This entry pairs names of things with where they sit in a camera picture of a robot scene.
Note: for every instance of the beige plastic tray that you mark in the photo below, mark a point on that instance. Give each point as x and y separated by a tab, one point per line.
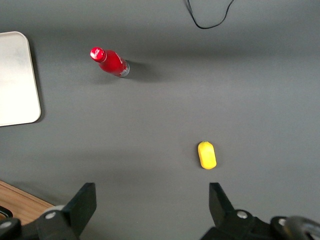
15	80

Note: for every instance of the wooden drawer cabinet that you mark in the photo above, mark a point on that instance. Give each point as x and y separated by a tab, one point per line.
20	202

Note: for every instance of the red soda bottle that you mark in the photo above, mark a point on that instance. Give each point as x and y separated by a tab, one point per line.
111	62

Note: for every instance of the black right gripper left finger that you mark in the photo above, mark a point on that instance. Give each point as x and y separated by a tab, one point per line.
83	202

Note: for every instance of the yellow lemon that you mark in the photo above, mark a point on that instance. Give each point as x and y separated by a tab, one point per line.
207	155

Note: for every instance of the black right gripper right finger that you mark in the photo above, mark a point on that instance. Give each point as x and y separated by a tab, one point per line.
220	202

